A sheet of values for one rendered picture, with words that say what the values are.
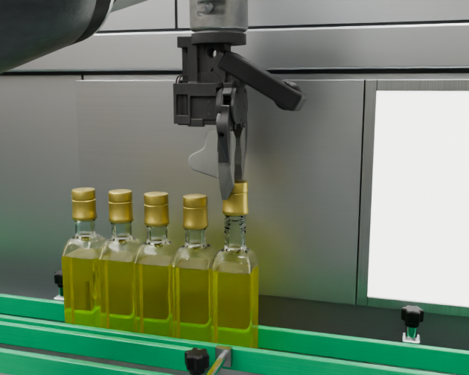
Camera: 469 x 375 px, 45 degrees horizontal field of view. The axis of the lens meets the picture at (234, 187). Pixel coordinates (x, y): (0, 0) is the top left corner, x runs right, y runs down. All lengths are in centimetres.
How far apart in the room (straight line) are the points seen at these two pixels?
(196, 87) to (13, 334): 46
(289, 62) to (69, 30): 57
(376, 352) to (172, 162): 42
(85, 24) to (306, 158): 57
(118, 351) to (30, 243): 37
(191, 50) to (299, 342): 43
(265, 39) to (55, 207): 49
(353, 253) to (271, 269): 13
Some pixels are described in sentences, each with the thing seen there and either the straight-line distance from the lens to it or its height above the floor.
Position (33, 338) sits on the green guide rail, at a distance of 90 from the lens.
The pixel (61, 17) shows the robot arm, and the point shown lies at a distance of 31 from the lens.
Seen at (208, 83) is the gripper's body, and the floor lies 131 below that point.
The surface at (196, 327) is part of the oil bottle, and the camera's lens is 81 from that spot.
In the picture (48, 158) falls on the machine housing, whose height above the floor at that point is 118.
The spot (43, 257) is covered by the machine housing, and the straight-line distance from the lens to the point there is 112.
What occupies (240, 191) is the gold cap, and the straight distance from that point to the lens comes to 74.
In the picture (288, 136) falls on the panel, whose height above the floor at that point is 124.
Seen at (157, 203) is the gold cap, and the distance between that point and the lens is 79.
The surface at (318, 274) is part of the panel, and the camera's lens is 89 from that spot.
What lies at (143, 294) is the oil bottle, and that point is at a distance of 82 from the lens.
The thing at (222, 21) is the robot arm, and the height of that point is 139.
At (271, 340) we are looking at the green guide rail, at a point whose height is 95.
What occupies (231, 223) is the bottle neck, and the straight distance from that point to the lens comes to 76.
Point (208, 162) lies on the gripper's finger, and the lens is 73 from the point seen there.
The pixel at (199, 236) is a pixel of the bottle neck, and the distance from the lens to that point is 78.
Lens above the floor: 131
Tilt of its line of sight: 10 degrees down
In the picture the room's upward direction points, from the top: straight up
